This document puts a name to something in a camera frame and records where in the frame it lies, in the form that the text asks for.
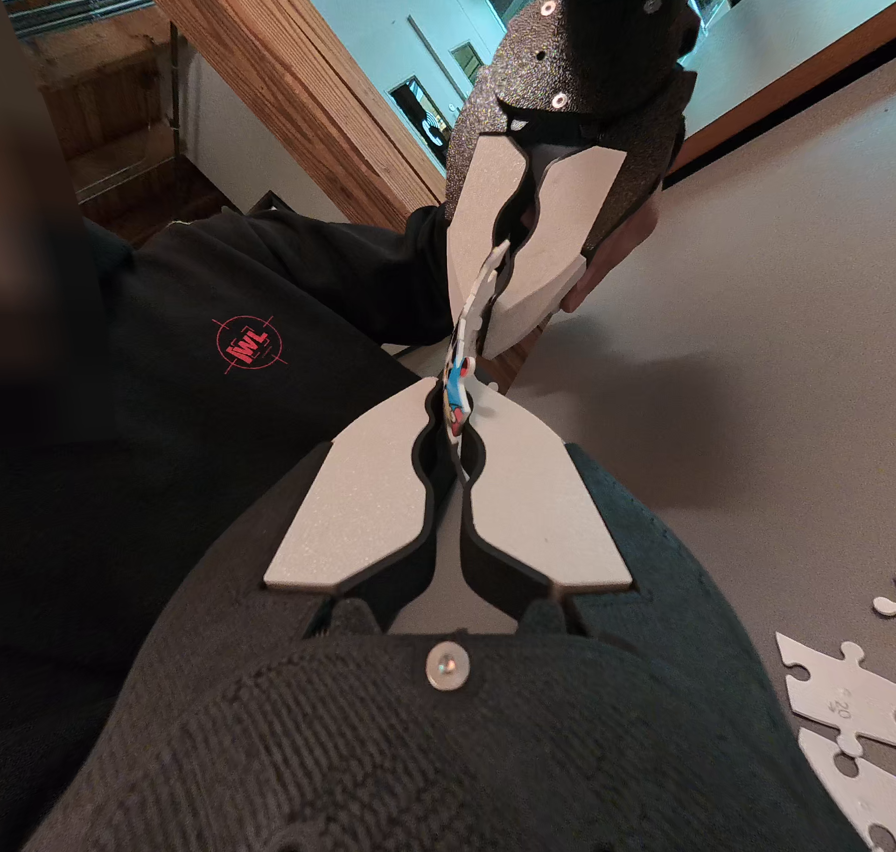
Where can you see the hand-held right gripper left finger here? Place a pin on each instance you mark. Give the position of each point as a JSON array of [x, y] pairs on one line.
[[350, 509]]

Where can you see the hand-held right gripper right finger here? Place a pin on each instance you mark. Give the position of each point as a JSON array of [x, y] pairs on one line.
[[546, 509]]

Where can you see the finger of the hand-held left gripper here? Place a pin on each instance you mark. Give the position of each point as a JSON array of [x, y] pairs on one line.
[[560, 236], [472, 215]]

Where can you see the curved assembled puzzle section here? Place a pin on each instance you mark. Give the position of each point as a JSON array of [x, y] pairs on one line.
[[469, 320]]

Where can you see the pile of white puzzle pieces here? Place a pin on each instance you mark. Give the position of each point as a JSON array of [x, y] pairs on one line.
[[840, 719]]

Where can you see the person's left forearm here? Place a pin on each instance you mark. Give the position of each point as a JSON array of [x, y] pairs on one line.
[[406, 278]]

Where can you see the person's left hand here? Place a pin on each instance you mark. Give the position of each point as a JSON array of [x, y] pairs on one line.
[[619, 250]]

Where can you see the grey table with wooden edge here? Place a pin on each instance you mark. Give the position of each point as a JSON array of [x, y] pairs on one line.
[[784, 47]]

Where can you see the person's black sweatshirt torso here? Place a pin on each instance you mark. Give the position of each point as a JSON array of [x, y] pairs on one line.
[[175, 411]]

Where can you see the metal conduit pipes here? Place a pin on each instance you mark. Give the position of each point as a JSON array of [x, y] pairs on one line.
[[77, 2]]

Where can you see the wooden post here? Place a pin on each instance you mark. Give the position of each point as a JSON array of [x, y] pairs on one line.
[[280, 75]]

